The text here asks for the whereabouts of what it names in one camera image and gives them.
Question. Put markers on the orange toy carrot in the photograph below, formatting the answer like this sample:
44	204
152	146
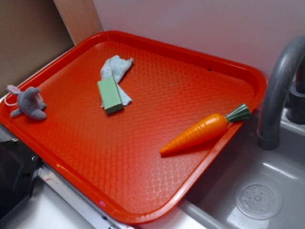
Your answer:
211	127

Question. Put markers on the red plastic tray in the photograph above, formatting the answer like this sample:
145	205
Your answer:
114	159

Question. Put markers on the green rectangular block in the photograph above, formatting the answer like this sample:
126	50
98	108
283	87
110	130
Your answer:
111	99

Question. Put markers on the light blue cloth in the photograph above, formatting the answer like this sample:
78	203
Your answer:
117	67

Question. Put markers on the grey toy faucet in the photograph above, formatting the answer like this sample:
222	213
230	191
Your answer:
286	86

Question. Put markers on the grey toy sink basin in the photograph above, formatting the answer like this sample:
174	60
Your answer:
247	187

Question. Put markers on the wooden board edge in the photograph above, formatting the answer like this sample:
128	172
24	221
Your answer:
80	18

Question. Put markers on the grey plush bunny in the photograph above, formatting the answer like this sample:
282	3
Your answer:
29	103

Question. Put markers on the brown cardboard panel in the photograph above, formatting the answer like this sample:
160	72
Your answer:
32	34

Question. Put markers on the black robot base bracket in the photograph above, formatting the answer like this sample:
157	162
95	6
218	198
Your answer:
19	167

